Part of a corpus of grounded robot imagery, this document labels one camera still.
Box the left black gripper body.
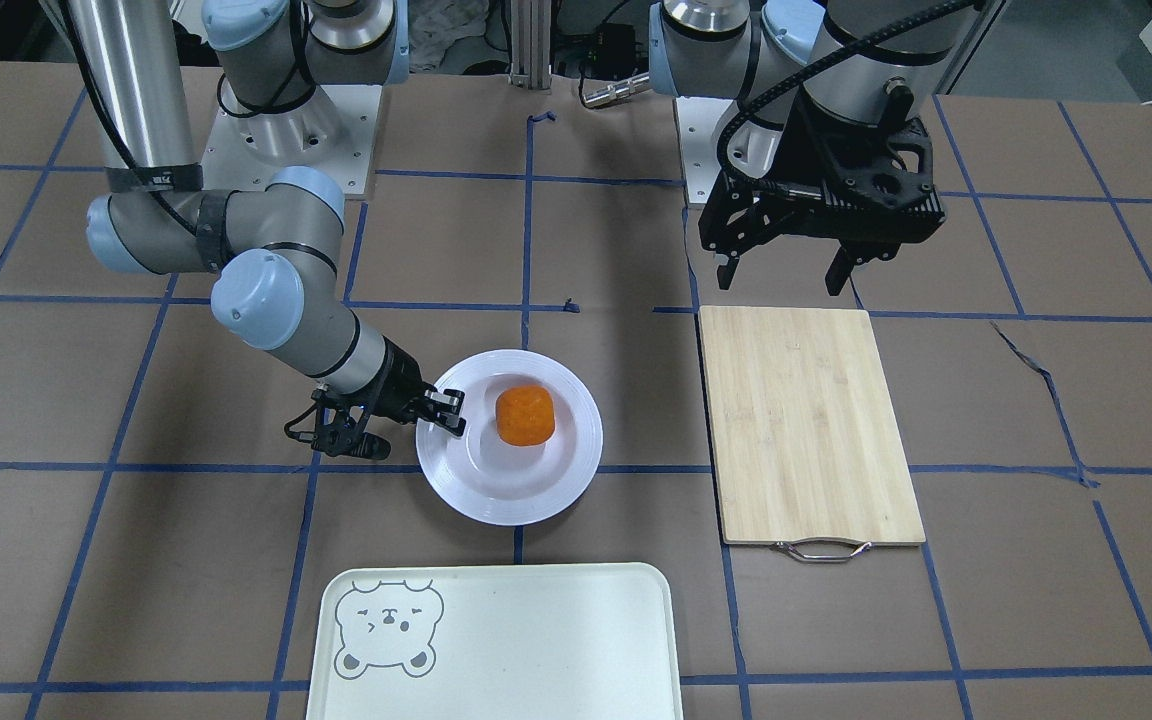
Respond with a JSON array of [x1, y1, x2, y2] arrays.
[[699, 94, 946, 262]]

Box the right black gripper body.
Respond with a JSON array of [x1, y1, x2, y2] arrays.
[[285, 340, 435, 460]]

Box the orange mandarin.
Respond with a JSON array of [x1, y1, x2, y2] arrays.
[[495, 384, 556, 447]]

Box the white ribbed plate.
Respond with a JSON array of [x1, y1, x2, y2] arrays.
[[415, 348, 602, 526]]

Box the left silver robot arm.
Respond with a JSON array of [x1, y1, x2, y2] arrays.
[[647, 1, 982, 295]]

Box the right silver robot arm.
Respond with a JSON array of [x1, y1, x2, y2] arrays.
[[56, 1, 467, 460]]

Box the cream bear tray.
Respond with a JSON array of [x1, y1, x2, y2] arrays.
[[306, 562, 684, 719]]

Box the wooden cutting board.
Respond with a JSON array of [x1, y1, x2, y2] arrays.
[[698, 305, 925, 558]]

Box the silver metal connector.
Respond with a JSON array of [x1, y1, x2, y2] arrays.
[[577, 71, 652, 111]]

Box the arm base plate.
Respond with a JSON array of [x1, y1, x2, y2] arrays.
[[675, 97, 782, 209], [200, 85, 382, 200]]

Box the aluminium frame post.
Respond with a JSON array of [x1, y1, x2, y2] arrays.
[[508, 0, 553, 94]]

